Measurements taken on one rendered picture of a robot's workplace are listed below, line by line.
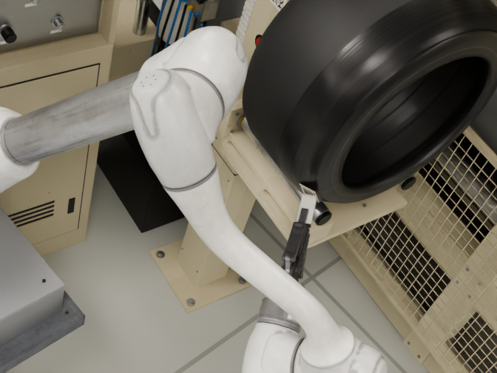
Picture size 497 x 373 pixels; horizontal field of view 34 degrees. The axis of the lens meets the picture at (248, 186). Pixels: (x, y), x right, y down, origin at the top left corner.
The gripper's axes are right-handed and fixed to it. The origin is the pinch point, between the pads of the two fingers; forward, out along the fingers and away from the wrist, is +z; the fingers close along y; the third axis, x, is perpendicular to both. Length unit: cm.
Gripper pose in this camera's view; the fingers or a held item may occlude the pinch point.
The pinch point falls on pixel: (306, 210)
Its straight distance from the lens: 173.3
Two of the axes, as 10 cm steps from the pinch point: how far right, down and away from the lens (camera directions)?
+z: 2.5, -9.1, 3.4
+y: 2.0, 3.9, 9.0
